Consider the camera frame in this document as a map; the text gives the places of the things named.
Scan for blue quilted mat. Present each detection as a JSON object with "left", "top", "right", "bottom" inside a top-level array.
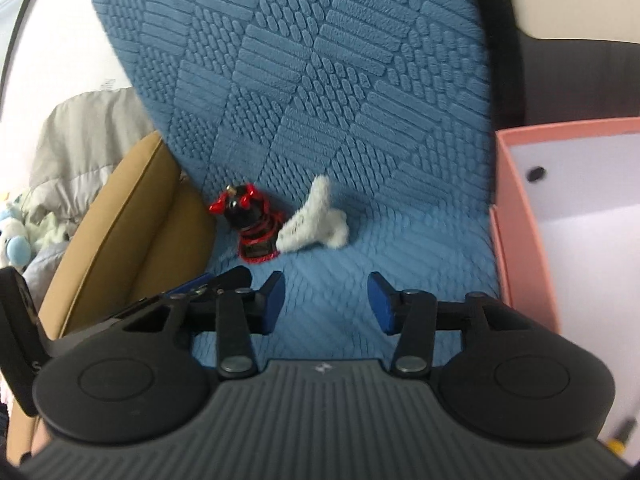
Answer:
[{"left": 75, "top": 0, "right": 501, "bottom": 361}]

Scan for dark grey upholstered panel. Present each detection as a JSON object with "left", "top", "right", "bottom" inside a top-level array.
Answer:
[{"left": 480, "top": 0, "right": 640, "bottom": 128}]

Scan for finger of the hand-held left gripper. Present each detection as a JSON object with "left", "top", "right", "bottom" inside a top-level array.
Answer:
[
  {"left": 200, "top": 266, "right": 252, "bottom": 297},
  {"left": 107, "top": 274, "right": 212, "bottom": 322}
]

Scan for pale green blanket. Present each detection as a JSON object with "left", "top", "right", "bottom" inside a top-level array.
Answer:
[{"left": 25, "top": 210, "right": 71, "bottom": 251}]

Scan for beige puffy jacket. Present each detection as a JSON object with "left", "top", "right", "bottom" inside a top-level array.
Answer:
[{"left": 25, "top": 87, "right": 157, "bottom": 221}]

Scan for grey puffy cloth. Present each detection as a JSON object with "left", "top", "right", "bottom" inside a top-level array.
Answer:
[{"left": 22, "top": 247, "right": 66, "bottom": 301}]

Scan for red black round device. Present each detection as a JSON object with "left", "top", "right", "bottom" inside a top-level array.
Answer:
[{"left": 209, "top": 185, "right": 285, "bottom": 264}]

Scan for pink cardboard box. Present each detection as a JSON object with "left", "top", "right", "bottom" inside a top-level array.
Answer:
[{"left": 489, "top": 117, "right": 640, "bottom": 466}]

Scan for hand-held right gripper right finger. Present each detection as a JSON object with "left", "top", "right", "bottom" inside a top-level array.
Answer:
[{"left": 366, "top": 270, "right": 558, "bottom": 378}]

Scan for mustard sofa cushion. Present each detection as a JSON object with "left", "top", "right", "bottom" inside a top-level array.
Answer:
[{"left": 10, "top": 132, "right": 221, "bottom": 461}]

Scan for yellow and black screwdriver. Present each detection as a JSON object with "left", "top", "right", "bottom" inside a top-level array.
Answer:
[{"left": 607, "top": 420, "right": 633, "bottom": 461}]

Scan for white fluffy toy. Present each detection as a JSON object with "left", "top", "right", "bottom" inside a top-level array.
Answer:
[{"left": 276, "top": 175, "right": 350, "bottom": 252}]

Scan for white plush toy blue headphones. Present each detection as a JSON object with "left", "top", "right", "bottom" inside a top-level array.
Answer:
[{"left": 0, "top": 195, "right": 36, "bottom": 266}]

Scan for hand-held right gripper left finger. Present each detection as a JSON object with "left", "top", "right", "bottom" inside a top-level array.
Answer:
[{"left": 117, "top": 270, "right": 287, "bottom": 378}]

